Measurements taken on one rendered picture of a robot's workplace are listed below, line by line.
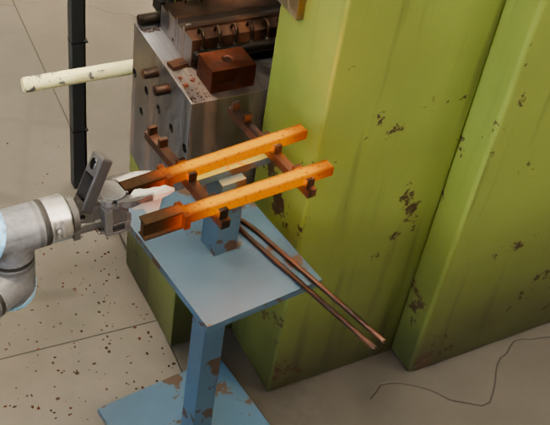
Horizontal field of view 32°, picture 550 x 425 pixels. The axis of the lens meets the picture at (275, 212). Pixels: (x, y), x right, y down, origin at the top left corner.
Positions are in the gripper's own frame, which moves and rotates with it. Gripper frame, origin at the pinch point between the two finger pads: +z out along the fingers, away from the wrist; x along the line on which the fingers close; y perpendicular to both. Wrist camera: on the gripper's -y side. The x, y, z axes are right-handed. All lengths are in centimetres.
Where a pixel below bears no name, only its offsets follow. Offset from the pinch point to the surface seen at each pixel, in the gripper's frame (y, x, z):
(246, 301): 28.8, 11.1, 14.1
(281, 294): 29.0, 12.7, 22.0
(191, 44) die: -4, -47, 33
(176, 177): 0.1, 0.6, 3.2
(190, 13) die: -7, -59, 38
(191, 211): 1.4, 11.2, 0.9
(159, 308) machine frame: 85, -58, 27
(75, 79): 23, -96, 20
